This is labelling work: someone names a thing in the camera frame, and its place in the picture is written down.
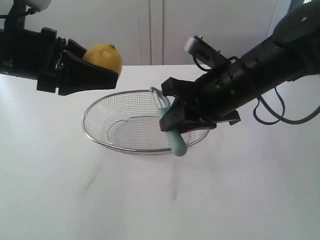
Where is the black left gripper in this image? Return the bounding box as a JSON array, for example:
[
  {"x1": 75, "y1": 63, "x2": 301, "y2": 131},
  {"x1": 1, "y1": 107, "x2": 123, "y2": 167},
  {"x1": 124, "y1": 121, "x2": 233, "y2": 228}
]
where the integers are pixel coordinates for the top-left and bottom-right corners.
[{"x1": 0, "y1": 27, "x2": 118, "y2": 96}]

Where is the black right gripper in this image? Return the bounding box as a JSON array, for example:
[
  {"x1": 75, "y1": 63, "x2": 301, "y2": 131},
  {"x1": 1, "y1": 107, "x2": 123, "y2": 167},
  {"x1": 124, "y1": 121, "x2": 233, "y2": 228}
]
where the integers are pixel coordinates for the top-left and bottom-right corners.
[{"x1": 159, "y1": 44, "x2": 298, "y2": 133}]

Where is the yellow lemon with sticker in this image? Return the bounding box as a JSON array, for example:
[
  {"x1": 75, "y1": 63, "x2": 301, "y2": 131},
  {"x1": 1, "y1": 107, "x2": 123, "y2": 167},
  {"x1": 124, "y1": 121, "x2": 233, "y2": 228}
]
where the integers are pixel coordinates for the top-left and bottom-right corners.
[{"x1": 82, "y1": 44, "x2": 123, "y2": 75}]

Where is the teal handled vegetable peeler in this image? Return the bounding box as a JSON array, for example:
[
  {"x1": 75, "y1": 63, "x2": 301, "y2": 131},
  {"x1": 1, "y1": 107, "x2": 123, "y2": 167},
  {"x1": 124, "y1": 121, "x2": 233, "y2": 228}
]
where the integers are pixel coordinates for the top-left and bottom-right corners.
[{"x1": 149, "y1": 86, "x2": 188, "y2": 157}]

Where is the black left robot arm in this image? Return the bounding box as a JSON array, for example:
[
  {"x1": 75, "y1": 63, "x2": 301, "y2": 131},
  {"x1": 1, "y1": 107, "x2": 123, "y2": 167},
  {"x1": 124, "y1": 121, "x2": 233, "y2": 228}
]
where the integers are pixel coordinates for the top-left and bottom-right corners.
[{"x1": 0, "y1": 0, "x2": 120, "y2": 96}]

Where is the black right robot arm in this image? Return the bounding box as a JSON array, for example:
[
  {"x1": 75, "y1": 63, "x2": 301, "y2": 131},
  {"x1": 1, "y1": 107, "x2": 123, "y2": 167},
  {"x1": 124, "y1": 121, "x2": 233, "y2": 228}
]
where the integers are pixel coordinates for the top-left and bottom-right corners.
[{"x1": 159, "y1": 0, "x2": 320, "y2": 134}]

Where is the oval steel mesh basket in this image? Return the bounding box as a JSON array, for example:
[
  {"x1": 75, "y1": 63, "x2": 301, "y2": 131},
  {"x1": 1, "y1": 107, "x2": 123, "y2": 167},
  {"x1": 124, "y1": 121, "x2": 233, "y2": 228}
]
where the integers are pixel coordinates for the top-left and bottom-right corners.
[{"x1": 82, "y1": 89, "x2": 209, "y2": 155}]

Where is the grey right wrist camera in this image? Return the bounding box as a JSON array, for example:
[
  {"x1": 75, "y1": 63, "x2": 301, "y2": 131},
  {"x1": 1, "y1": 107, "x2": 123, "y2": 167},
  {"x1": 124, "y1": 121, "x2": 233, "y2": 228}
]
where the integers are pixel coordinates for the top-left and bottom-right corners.
[{"x1": 184, "y1": 35, "x2": 231, "y2": 68}]

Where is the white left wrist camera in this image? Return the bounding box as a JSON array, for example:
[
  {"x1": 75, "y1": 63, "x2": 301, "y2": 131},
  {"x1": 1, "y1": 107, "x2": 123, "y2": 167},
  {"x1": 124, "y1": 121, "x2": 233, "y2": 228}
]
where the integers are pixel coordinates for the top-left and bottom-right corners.
[{"x1": 25, "y1": 0, "x2": 51, "y2": 12}]

